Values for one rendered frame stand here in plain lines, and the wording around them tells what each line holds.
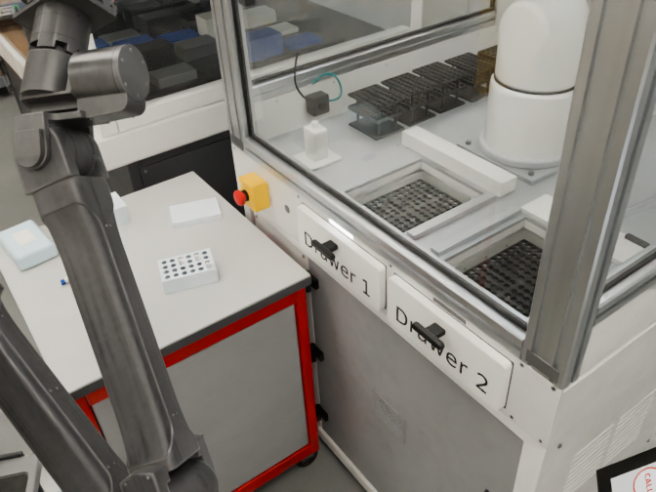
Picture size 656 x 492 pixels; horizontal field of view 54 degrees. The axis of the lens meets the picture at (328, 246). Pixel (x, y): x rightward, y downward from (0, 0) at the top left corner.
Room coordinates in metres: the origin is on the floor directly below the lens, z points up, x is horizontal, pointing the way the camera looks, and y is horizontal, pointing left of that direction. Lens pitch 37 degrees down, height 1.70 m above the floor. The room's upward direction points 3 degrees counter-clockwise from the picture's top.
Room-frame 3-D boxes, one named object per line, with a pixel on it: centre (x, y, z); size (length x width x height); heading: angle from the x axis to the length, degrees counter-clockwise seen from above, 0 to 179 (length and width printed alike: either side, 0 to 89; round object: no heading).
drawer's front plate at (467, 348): (0.81, -0.20, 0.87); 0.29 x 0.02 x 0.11; 34
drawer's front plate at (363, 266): (1.07, -0.02, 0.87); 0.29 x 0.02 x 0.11; 34
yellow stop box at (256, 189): (1.33, 0.18, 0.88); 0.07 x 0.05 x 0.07; 34
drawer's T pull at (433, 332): (0.79, -0.17, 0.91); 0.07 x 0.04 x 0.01; 34
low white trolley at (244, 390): (1.24, 0.46, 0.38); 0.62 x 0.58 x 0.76; 34
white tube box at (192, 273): (1.16, 0.33, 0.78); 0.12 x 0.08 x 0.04; 108
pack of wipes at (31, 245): (1.30, 0.75, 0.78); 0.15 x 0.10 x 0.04; 40
